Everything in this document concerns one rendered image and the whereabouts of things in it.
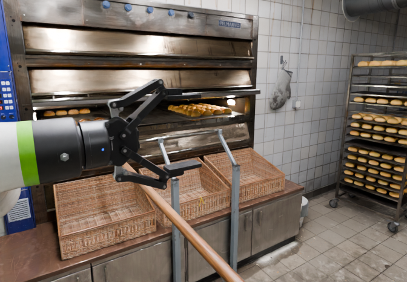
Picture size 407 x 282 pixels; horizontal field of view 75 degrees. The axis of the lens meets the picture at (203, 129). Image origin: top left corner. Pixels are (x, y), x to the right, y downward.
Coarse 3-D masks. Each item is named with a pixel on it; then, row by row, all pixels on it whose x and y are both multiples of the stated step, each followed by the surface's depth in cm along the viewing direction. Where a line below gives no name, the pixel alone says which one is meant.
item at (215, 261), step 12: (132, 168) 115; (156, 192) 94; (156, 204) 88; (168, 216) 81; (180, 228) 74; (192, 228) 74; (192, 240) 69; (204, 240) 69; (204, 252) 64; (216, 264) 60; (228, 276) 57
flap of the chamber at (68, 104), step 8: (208, 96) 218; (216, 96) 222; (224, 96) 232; (232, 96) 243; (240, 96) 256; (32, 104) 155; (40, 104) 157; (48, 104) 160; (56, 104) 162; (64, 104) 164; (72, 104) 166; (80, 104) 168; (88, 104) 173; (96, 104) 179; (104, 104) 186
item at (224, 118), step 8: (184, 120) 233; (192, 120) 233; (200, 120) 235; (208, 120) 240; (216, 120) 244; (224, 120) 249; (232, 120) 254; (144, 128) 209; (152, 128) 213; (160, 128) 217
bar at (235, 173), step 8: (168, 136) 180; (176, 136) 183; (184, 136) 186; (192, 136) 190; (160, 144) 176; (224, 144) 197; (168, 160) 171; (232, 160) 191; (232, 176) 191; (176, 184) 163; (232, 184) 192; (176, 192) 165; (232, 192) 194; (176, 200) 166; (232, 200) 195; (176, 208) 167; (232, 208) 196; (232, 216) 197; (232, 224) 198; (176, 232) 170; (232, 232) 199; (176, 240) 171; (232, 240) 201; (176, 248) 172; (232, 248) 202; (176, 256) 174; (232, 256) 203; (176, 264) 175; (232, 264) 204; (176, 272) 176; (176, 280) 177
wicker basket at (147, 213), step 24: (72, 192) 185; (96, 192) 193; (120, 192) 201; (144, 192) 185; (72, 216) 184; (96, 216) 190; (120, 216) 191; (144, 216) 168; (72, 240) 148; (96, 240) 163; (120, 240) 162
